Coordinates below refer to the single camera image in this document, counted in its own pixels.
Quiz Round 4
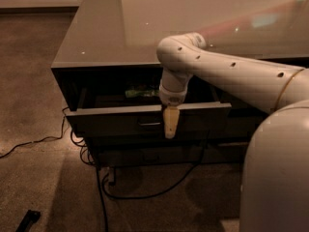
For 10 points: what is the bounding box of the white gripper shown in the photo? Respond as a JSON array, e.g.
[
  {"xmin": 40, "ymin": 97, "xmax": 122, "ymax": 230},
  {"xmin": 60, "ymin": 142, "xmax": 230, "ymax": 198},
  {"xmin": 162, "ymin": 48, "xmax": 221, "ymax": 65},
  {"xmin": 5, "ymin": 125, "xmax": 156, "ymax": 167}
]
[{"xmin": 159, "ymin": 84, "xmax": 187, "ymax": 139}]

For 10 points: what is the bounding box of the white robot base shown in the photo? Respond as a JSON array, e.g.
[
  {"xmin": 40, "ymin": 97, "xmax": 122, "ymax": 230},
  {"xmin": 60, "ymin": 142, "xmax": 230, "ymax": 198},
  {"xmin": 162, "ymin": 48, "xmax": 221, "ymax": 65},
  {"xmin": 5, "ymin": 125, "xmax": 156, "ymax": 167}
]
[{"xmin": 239, "ymin": 101, "xmax": 309, "ymax": 232}]

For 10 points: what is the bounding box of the drawer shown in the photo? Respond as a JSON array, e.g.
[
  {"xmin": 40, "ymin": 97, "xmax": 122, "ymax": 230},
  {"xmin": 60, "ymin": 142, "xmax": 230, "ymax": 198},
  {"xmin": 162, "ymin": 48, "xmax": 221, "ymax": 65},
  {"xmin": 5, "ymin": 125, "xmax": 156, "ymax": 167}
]
[
  {"xmin": 86, "ymin": 133, "xmax": 208, "ymax": 147},
  {"xmin": 202, "ymin": 142, "xmax": 248, "ymax": 163},
  {"xmin": 225, "ymin": 108, "xmax": 267, "ymax": 138},
  {"xmin": 98, "ymin": 146, "xmax": 203, "ymax": 167},
  {"xmin": 67, "ymin": 96, "xmax": 232, "ymax": 138}
]

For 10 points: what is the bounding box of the black cable loop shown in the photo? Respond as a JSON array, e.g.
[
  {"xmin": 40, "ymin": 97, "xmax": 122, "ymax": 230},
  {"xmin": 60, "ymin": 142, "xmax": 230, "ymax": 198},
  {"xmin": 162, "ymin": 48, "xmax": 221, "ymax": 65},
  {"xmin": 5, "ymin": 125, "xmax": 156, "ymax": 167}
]
[{"xmin": 96, "ymin": 135, "xmax": 211, "ymax": 232}]

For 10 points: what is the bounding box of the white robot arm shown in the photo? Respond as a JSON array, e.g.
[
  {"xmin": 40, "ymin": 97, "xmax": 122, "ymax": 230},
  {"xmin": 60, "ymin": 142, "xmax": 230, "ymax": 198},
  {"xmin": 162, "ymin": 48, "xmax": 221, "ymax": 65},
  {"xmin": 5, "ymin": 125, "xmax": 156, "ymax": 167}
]
[{"xmin": 156, "ymin": 33, "xmax": 309, "ymax": 114}]

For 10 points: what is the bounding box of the black object on floor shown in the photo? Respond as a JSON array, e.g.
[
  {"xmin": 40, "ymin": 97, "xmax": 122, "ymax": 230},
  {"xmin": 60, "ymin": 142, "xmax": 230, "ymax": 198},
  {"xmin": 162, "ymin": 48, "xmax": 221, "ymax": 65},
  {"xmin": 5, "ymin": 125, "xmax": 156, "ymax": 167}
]
[{"xmin": 15, "ymin": 210, "xmax": 41, "ymax": 232}]

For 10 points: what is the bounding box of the dark drawer cabinet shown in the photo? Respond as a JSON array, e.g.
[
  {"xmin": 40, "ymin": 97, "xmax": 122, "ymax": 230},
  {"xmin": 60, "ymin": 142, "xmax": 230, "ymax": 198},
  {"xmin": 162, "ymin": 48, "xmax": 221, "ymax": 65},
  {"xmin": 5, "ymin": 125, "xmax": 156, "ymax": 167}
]
[{"xmin": 52, "ymin": 0, "xmax": 308, "ymax": 166}]

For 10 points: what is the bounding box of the thin cable on floor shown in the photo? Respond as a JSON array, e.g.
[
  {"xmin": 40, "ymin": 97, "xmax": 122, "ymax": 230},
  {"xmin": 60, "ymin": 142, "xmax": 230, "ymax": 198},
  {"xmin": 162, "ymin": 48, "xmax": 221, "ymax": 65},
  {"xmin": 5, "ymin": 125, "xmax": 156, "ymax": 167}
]
[{"xmin": 0, "ymin": 105, "xmax": 95, "ymax": 166}]

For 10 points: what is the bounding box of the green snack bag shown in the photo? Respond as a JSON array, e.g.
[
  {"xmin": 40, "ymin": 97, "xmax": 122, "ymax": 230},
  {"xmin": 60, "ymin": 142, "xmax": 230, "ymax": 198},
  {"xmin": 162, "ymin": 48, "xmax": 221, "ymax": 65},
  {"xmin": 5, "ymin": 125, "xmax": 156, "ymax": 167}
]
[{"xmin": 125, "ymin": 89, "xmax": 158, "ymax": 98}]

